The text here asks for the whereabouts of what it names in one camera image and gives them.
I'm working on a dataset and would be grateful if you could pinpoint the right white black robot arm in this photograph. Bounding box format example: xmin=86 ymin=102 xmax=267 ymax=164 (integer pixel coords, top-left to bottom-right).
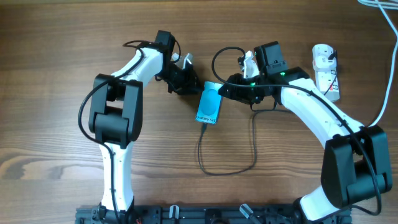
xmin=218 ymin=41 xmax=392 ymax=223

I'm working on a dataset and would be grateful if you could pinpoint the white USB charger plug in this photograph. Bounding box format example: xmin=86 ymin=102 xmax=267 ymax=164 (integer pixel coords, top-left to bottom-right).
xmin=313 ymin=55 xmax=336 ymax=72

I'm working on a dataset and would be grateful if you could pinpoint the black USB charging cable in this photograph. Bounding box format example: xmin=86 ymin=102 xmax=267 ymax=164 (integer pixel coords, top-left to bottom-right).
xmin=197 ymin=49 xmax=340 ymax=177

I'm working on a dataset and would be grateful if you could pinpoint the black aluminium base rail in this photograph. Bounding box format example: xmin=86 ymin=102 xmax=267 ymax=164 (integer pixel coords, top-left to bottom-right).
xmin=75 ymin=204 xmax=352 ymax=224

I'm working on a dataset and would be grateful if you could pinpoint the white power strip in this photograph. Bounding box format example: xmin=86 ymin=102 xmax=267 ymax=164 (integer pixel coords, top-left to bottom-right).
xmin=312 ymin=44 xmax=340 ymax=102

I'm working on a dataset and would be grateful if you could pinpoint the white cable top right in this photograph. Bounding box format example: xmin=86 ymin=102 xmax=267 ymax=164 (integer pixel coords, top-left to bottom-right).
xmin=356 ymin=0 xmax=398 ymax=11

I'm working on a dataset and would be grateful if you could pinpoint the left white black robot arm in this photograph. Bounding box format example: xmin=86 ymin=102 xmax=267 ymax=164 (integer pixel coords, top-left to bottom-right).
xmin=88 ymin=30 xmax=203 ymax=215

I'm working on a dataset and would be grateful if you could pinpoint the turquoise Samsung Galaxy smartphone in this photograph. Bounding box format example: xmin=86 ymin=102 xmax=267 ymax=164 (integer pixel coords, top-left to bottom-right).
xmin=195 ymin=81 xmax=223 ymax=124

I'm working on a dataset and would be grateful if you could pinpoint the white power strip cord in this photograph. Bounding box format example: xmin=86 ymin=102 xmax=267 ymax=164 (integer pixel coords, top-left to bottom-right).
xmin=366 ymin=18 xmax=398 ymax=128

